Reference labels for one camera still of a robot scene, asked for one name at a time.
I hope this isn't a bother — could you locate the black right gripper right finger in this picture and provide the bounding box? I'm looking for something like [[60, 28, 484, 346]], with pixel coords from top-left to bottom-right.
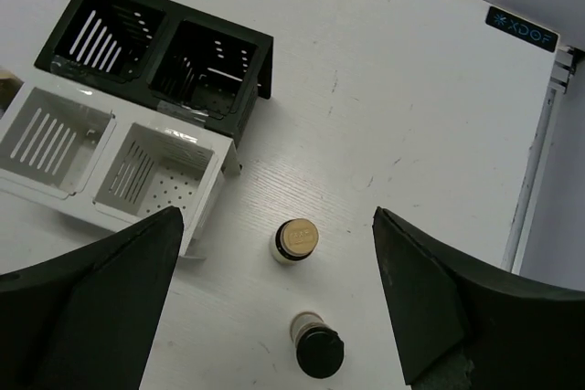
[[373, 207, 584, 389]]

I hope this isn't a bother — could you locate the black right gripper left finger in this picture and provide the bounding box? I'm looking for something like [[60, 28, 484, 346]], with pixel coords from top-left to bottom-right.
[[1, 206, 184, 389]]

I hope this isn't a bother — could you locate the brown bottle gold cap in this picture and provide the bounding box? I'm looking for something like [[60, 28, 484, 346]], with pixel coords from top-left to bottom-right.
[[269, 218, 319, 265]]

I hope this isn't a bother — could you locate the spice jar black lid right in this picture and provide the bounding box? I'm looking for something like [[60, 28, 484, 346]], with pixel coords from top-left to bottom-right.
[[290, 311, 345, 379]]

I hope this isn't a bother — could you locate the white metal organizer rack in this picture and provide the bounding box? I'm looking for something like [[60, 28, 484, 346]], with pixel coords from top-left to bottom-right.
[[1, 83, 239, 259]]

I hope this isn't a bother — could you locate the black metal organizer rack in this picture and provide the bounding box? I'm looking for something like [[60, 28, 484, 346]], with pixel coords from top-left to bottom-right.
[[35, 0, 274, 143]]

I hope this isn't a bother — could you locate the XDOF logo sticker right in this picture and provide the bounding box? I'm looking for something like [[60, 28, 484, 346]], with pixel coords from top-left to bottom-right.
[[485, 6, 558, 53]]

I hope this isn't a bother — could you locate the aluminium table edge rail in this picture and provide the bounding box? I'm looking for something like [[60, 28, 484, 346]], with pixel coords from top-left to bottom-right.
[[501, 45, 584, 275]]

